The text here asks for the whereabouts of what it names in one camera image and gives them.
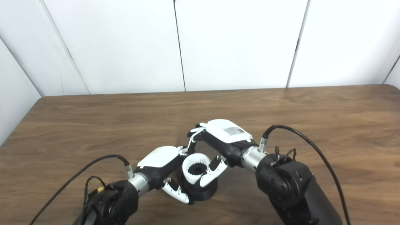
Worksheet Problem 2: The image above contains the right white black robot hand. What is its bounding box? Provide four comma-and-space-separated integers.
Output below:
187, 119, 258, 188

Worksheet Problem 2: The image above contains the thin left wire, yellow tag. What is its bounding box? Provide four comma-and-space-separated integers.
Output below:
83, 175, 107, 204

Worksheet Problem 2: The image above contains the round black plastic part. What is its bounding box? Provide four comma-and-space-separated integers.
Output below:
179, 163, 218, 201

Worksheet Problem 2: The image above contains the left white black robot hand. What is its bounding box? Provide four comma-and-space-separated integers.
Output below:
136, 145, 194, 205

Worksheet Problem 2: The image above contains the thin black right wire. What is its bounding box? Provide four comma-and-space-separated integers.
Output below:
271, 146, 297, 167

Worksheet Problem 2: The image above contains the white toothed ring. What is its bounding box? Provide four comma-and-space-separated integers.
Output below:
182, 153, 212, 185

